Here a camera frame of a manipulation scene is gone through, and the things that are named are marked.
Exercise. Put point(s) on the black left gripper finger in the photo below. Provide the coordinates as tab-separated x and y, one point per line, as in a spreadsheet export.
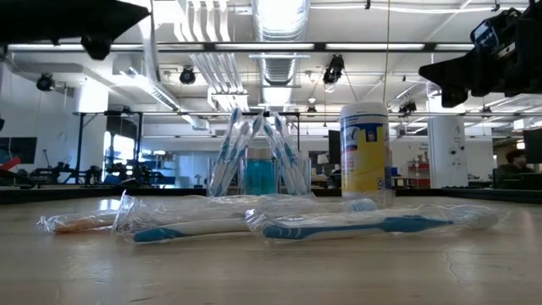
123	19

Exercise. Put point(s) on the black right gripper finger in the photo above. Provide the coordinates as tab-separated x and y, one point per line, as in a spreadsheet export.
457	72

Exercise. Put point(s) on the clear plastic pouch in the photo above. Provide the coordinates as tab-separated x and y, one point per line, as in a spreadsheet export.
308	173

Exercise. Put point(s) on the orange white toothbrush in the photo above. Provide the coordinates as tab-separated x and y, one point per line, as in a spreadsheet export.
80	221

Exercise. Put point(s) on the blue mouthwash bottle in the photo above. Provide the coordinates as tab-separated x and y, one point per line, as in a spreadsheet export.
252	175
271	175

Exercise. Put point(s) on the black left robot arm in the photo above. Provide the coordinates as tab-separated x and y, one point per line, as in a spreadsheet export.
10	21

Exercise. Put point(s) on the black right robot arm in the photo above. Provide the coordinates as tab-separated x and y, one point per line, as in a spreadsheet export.
533	55

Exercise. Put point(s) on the black ceiling spotlight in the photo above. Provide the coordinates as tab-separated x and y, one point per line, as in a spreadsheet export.
407	107
333	70
187	76
44	82

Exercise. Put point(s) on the white round column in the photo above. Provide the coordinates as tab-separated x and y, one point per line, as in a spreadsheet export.
446	144

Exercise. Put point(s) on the black computer monitor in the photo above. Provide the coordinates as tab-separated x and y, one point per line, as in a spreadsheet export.
533	146
19	150

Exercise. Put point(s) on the person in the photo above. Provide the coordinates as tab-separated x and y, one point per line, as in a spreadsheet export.
516	161

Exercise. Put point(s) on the yellow white wipes canister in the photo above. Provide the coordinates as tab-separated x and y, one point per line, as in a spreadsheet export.
364	161

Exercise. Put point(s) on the black LED light bar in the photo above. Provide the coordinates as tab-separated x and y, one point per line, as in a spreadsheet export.
319	46

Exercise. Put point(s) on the black upright panel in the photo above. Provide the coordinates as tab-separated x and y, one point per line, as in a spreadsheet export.
334	146

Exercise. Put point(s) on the red object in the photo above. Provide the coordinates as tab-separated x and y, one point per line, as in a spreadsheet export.
8	164

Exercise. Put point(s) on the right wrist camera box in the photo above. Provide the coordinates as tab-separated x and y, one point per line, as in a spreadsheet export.
487	34

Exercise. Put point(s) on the black background rig frame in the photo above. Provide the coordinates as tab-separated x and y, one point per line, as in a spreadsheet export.
79	148

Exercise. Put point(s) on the silver ceiling air duct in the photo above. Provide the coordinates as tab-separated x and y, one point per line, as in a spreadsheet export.
279	42

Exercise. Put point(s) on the black aluminium table frame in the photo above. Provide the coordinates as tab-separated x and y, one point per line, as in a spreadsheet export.
84	194

